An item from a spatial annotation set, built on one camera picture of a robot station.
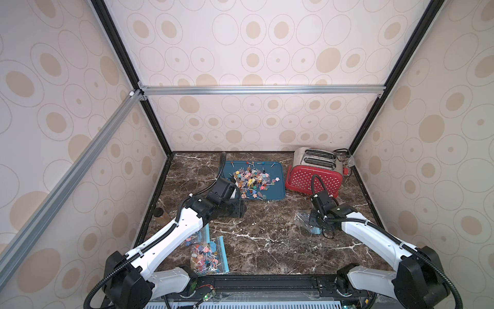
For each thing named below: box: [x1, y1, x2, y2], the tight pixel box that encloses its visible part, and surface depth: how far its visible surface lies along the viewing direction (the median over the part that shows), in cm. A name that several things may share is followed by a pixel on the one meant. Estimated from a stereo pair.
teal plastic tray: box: [220, 160, 286, 201], surface depth 108 cm
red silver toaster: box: [285, 147, 344, 198], surface depth 95 cm
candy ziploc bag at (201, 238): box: [183, 222, 211, 248], surface depth 87 cm
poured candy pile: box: [232, 167, 281, 201], surface depth 105 cm
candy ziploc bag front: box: [180, 224, 230, 277], surface depth 82 cm
